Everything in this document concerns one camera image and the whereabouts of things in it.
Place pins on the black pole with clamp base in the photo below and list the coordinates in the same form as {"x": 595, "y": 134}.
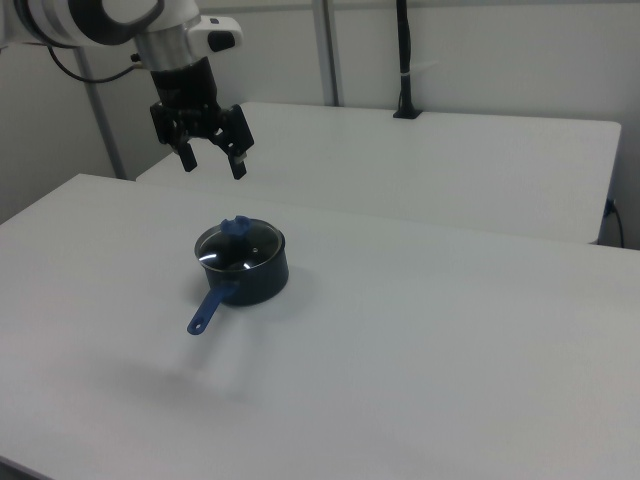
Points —
{"x": 406, "y": 55}

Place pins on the grey metal partition post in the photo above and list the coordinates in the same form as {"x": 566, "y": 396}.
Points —
{"x": 327, "y": 50}
{"x": 102, "y": 125}

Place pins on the white side table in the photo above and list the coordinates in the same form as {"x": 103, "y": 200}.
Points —
{"x": 400, "y": 165}

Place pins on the glass lid with blue knob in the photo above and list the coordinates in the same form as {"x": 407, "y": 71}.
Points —
{"x": 240, "y": 247}

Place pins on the white zip tie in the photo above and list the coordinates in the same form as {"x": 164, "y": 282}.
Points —
{"x": 422, "y": 66}

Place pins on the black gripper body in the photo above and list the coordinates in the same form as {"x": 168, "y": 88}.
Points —
{"x": 185, "y": 87}

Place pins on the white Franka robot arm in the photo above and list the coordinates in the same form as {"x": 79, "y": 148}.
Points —
{"x": 60, "y": 20}

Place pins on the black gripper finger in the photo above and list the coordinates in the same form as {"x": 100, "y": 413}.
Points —
{"x": 170, "y": 131}
{"x": 235, "y": 135}

